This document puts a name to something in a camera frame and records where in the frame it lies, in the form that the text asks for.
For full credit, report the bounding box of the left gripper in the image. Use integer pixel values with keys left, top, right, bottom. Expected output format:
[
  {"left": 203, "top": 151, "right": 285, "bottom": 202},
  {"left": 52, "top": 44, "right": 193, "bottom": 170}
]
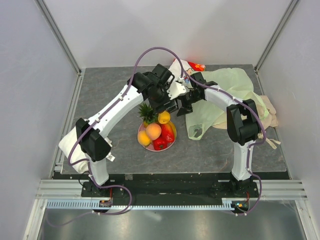
[{"left": 148, "top": 83, "right": 177, "bottom": 115}]

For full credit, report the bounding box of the small yellow fake fruit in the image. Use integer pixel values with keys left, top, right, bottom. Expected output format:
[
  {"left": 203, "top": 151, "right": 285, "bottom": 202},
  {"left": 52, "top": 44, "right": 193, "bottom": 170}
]
[{"left": 157, "top": 111, "right": 171, "bottom": 125}]

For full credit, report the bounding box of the fake pineapple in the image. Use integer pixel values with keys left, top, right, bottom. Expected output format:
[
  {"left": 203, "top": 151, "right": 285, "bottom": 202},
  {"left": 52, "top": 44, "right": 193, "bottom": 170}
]
[{"left": 138, "top": 103, "right": 158, "bottom": 128}]

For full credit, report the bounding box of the green avocado print plastic bag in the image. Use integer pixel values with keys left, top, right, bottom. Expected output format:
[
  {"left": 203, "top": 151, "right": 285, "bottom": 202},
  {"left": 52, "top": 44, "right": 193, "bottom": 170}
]
[{"left": 185, "top": 68, "right": 258, "bottom": 141}]

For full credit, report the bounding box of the fake red orange mango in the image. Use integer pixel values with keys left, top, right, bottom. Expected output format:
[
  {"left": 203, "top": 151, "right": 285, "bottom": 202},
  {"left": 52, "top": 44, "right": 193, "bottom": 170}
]
[{"left": 160, "top": 123, "right": 176, "bottom": 143}]

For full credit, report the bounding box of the fake peach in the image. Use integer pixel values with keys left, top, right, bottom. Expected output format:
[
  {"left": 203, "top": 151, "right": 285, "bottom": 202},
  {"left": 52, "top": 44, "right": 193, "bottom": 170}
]
[{"left": 145, "top": 123, "right": 162, "bottom": 141}]

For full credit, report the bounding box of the fake red bell pepper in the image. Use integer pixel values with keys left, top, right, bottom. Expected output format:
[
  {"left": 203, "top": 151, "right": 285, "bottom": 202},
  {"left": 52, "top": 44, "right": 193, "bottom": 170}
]
[{"left": 153, "top": 137, "right": 168, "bottom": 151}]

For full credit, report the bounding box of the fake yellow pear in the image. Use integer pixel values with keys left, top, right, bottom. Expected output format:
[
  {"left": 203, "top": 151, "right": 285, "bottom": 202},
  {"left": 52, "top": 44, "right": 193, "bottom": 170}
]
[{"left": 137, "top": 130, "right": 152, "bottom": 147}]

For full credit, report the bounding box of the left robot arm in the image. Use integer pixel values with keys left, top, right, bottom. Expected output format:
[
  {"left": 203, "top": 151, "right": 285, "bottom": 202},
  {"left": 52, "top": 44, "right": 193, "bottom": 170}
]
[{"left": 75, "top": 64, "right": 175, "bottom": 197}]

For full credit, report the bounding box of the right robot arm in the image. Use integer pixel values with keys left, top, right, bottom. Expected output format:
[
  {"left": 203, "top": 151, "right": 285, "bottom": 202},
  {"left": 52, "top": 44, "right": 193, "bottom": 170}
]
[{"left": 177, "top": 72, "right": 262, "bottom": 197}]

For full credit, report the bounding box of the white red cartoon bag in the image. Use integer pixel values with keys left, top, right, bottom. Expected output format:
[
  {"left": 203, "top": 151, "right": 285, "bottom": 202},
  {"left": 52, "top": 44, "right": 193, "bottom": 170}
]
[{"left": 169, "top": 59, "right": 206, "bottom": 88}]

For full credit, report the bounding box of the pink plate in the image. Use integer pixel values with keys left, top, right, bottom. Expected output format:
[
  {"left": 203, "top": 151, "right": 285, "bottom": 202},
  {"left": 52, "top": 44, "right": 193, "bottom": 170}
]
[{"left": 137, "top": 121, "right": 177, "bottom": 152}]

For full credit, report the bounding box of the beige crumpled cloth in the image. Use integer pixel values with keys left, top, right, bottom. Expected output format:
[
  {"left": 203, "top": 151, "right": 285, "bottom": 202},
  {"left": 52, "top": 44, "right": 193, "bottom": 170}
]
[{"left": 214, "top": 95, "right": 281, "bottom": 150}]

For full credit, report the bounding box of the white folded towel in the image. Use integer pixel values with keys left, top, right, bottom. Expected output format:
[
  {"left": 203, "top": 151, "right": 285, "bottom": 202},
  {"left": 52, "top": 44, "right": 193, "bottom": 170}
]
[{"left": 58, "top": 124, "right": 116, "bottom": 174}]

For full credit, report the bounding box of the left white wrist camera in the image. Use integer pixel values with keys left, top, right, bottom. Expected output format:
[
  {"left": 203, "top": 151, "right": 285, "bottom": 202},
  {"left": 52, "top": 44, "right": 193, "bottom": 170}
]
[{"left": 166, "top": 80, "right": 187, "bottom": 100}]

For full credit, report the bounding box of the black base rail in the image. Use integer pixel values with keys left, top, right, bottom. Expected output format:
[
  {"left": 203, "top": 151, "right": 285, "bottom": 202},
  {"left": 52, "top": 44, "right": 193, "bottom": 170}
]
[{"left": 81, "top": 172, "right": 259, "bottom": 199}]

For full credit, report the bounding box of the slotted cable duct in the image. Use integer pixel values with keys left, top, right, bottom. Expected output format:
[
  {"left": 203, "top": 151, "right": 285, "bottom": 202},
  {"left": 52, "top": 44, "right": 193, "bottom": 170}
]
[{"left": 46, "top": 199, "right": 235, "bottom": 211}]

